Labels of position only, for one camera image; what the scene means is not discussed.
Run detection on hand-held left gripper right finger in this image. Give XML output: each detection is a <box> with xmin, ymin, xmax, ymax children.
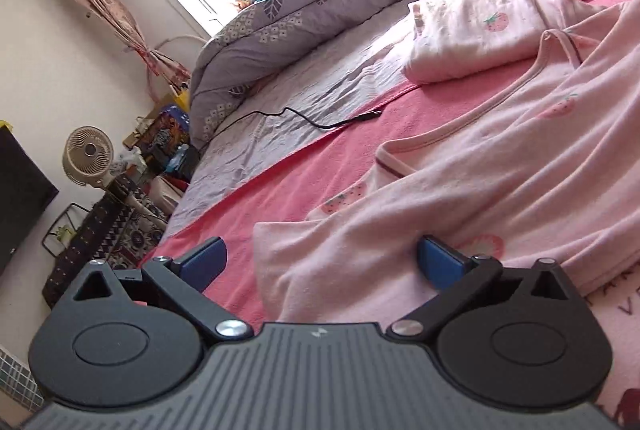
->
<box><xmin>387</xmin><ymin>235</ymin><xmax>583</xmax><ymax>343</ymax></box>

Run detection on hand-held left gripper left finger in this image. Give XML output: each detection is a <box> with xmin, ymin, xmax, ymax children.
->
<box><xmin>72</xmin><ymin>237</ymin><xmax>253</xmax><ymax>343</ymax></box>

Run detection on pink strawberry pajama top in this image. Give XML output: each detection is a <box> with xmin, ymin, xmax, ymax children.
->
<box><xmin>252</xmin><ymin>0</ymin><xmax>640</xmax><ymax>430</ymax></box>

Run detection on patterned dark cabinet cloth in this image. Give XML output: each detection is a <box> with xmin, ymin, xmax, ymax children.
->
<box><xmin>42</xmin><ymin>175</ymin><xmax>173</xmax><ymax>308</ymax></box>

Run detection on colourful printed box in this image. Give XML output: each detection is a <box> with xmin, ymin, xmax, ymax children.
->
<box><xmin>137</xmin><ymin>105</ymin><xmax>191</xmax><ymax>161</ymax></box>

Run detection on beige round fan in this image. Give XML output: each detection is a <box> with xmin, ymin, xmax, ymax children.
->
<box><xmin>62</xmin><ymin>126</ymin><xmax>116</xmax><ymax>188</ymax></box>

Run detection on grey purple bed sheet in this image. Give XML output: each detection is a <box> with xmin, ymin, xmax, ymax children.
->
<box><xmin>165</xmin><ymin>0</ymin><xmax>640</xmax><ymax>236</ymax></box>

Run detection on pink hula hoop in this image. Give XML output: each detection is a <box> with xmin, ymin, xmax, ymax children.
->
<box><xmin>145</xmin><ymin>35</ymin><xmax>208</xmax><ymax>103</ymax></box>

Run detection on white grid tower fan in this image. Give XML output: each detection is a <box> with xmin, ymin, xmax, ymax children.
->
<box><xmin>0</xmin><ymin>345</ymin><xmax>45</xmax><ymax>415</ymax></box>

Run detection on folded pink pajama pants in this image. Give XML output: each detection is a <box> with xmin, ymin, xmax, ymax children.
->
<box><xmin>404</xmin><ymin>0</ymin><xmax>608</xmax><ymax>85</ymax></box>

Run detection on tied pink floral curtain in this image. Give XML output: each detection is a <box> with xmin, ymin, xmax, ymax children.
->
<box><xmin>57</xmin><ymin>0</ymin><xmax>193</xmax><ymax>88</ymax></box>

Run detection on purple floral quilt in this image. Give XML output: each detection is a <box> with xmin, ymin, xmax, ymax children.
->
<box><xmin>190</xmin><ymin>0</ymin><xmax>616</xmax><ymax>148</ymax></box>

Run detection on black wire basket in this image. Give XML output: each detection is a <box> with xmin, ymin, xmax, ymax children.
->
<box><xmin>42</xmin><ymin>203</ymin><xmax>91</xmax><ymax>256</ymax></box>

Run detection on black charging cable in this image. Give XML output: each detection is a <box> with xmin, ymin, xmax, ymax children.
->
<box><xmin>197</xmin><ymin>106</ymin><xmax>383</xmax><ymax>156</ymax></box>

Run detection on black wall television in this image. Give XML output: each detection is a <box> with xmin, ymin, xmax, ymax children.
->
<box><xmin>0</xmin><ymin>127</ymin><xmax>60</xmax><ymax>278</ymax></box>

